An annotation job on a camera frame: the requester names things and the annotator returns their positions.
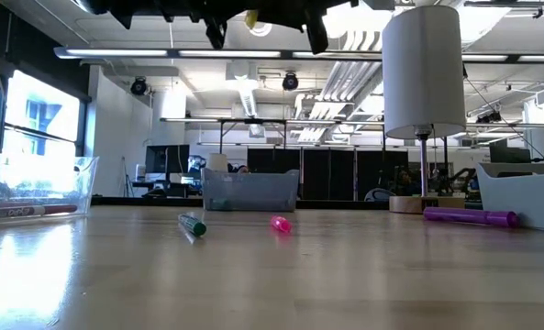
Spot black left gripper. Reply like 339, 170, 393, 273
110, 0, 360, 50

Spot green white dry-erase marker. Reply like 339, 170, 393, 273
177, 212, 208, 238

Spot pink highlighter marker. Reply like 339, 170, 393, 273
270, 214, 294, 235

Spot purple highlighter marker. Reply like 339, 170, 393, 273
423, 205, 521, 229

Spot red white dry-erase marker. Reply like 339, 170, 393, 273
0, 203, 79, 222

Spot round ceiling light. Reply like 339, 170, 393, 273
248, 20, 273, 39

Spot black round ceiling speaker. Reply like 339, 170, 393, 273
129, 76, 149, 97
281, 71, 300, 93

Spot long ceiling light bar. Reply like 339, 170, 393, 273
53, 45, 544, 64

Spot white shade table lamp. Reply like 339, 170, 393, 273
381, 4, 468, 215

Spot small white lampshade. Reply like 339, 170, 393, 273
205, 152, 229, 174

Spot black computer monitor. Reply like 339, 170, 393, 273
144, 144, 191, 175

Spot black partition panels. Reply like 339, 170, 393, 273
246, 147, 410, 202

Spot smoky grey plastic bin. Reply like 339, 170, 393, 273
201, 168, 300, 213

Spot dark office desk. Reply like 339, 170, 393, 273
131, 179, 204, 198

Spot white round object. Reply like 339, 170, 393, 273
363, 187, 397, 204

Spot black overhead bar with hook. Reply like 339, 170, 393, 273
463, 0, 544, 20

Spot dark monitor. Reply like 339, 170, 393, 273
489, 138, 532, 165

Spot clear plastic bin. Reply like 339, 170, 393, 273
0, 155, 99, 226

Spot light blue plastic bin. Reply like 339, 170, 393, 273
476, 162, 544, 234

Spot white air duct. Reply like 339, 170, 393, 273
225, 60, 260, 118

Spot black background rig frame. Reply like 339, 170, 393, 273
160, 116, 385, 155

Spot black table frame rail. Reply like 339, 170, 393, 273
90, 195, 392, 206

